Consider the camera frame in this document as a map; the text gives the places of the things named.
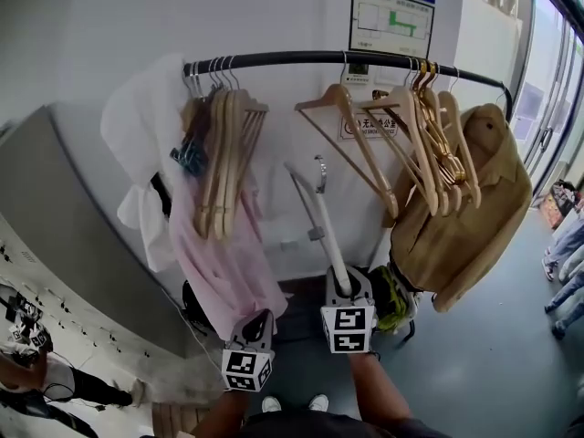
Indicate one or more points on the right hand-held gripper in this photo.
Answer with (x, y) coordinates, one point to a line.
(349, 329)

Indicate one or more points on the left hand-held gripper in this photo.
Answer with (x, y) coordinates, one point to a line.
(246, 368)

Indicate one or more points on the white clothes hanger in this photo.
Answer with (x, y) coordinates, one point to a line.
(329, 231)

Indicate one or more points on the black metal coat rack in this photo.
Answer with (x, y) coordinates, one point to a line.
(283, 57)

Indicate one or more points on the person's left forearm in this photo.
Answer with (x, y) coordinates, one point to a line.
(223, 415)

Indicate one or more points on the person's right forearm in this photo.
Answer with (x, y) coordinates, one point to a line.
(376, 386)

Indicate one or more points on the wooden hanger with several bars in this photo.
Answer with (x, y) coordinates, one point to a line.
(248, 126)

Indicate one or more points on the yellow-green cloth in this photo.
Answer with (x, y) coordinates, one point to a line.
(390, 297)

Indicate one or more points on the pink garment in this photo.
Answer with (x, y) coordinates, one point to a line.
(219, 263)

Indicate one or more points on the person's left white shoe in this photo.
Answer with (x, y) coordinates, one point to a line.
(271, 404)

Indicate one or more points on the person's white shoe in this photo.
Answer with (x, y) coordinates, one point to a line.
(318, 402)
(271, 404)

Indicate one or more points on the person's right white shoe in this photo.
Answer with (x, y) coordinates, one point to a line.
(318, 402)

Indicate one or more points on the wooden crate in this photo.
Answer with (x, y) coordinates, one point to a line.
(175, 420)

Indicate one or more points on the person's dark shirt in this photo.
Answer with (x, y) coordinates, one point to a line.
(337, 426)

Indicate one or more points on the tan jacket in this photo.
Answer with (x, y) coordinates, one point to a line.
(465, 226)

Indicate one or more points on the dark checked cloth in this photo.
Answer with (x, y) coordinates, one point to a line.
(189, 155)

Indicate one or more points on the white locker panel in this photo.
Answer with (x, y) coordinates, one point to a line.
(55, 285)

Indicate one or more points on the small white code sign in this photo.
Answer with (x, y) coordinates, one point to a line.
(356, 73)

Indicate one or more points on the grey cabinet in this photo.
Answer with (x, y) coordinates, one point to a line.
(68, 226)

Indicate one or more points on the colourful patterned bag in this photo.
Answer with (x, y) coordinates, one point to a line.
(557, 201)

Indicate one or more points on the white garment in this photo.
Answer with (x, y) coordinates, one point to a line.
(146, 121)

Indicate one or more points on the framed floor plan sign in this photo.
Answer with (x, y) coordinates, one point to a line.
(390, 21)

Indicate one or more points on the red no-smoking wall sign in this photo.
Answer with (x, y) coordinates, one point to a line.
(369, 127)

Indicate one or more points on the glass door with metal frame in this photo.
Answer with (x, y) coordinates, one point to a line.
(554, 76)

